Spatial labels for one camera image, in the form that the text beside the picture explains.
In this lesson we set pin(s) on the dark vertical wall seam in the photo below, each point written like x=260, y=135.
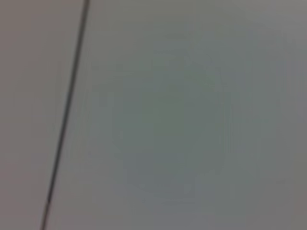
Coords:
x=68, y=95

